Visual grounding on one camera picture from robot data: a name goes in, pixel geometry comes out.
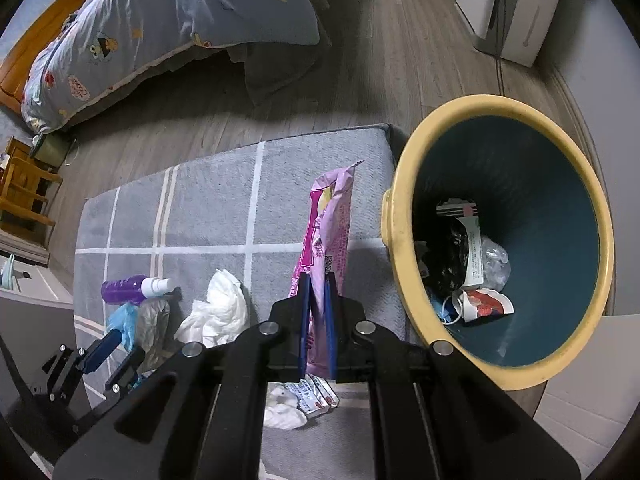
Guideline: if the yellow rimmed teal trash bin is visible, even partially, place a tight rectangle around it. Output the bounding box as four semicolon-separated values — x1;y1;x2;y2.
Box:
381;94;615;392

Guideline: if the clear plastic bag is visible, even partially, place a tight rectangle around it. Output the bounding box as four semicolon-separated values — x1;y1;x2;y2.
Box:
480;237;512;291

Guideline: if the white air purifier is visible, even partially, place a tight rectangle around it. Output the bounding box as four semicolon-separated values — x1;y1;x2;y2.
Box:
452;0;568;68

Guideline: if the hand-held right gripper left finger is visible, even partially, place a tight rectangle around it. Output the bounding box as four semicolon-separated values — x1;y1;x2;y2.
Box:
52;272;315;480

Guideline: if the grey foil wrapper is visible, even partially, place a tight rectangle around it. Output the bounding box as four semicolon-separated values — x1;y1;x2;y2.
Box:
134;299;173;376

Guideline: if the pink snack wrapper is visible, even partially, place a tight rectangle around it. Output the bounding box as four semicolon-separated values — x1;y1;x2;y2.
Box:
291;159;365;381

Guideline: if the black cable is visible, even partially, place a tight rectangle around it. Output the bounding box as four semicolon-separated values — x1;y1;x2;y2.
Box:
487;0;508;96

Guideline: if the black plastic bag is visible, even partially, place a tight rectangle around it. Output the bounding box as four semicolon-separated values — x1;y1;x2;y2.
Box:
422;217;473;296

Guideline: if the grey checked cushion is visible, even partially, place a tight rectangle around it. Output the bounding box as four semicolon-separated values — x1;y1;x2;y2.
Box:
74;122;431;480

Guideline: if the small green bin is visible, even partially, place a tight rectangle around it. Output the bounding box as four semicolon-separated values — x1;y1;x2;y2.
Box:
31;132;76;166

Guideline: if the blue printed duvet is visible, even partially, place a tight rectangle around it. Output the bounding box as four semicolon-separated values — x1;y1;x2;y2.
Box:
22;0;321;133

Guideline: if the striped white paper carton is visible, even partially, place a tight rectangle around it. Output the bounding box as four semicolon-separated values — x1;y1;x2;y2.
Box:
436;201;480;221

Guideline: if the purple spray bottle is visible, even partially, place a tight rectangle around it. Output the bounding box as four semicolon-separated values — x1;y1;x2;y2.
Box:
101;275;177;307

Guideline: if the yellow wooden stool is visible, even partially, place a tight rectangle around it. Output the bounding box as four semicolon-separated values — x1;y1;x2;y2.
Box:
0;136;63;236

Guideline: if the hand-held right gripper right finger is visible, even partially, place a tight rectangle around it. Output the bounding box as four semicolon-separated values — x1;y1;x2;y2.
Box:
322;270;583;480

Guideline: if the white panelled door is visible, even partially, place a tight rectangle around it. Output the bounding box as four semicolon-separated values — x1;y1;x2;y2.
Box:
532;312;640;480

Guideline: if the small white printed packet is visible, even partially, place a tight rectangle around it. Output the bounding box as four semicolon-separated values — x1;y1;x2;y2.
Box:
285;375;340;417

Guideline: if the light blue plastic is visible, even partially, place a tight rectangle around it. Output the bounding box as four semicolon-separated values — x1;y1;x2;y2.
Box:
106;304;140;353

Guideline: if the blue face mask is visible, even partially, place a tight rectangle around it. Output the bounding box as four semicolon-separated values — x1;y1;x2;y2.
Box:
429;292;463;326

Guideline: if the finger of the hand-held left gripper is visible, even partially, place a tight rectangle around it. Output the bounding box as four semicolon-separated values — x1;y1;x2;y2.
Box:
30;331;126;403
75;354;146;431

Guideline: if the wooden bed frame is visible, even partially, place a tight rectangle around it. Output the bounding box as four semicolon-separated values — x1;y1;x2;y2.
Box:
0;0;123;111

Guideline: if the red white wrapper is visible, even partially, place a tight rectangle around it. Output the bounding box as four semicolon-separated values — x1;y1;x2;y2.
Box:
452;287;516;323

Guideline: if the white drawer cabinet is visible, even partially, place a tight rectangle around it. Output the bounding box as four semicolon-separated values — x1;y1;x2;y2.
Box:
0;232;76;306

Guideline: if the grey bed sheet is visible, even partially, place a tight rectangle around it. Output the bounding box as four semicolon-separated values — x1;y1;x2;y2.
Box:
227;0;351;108

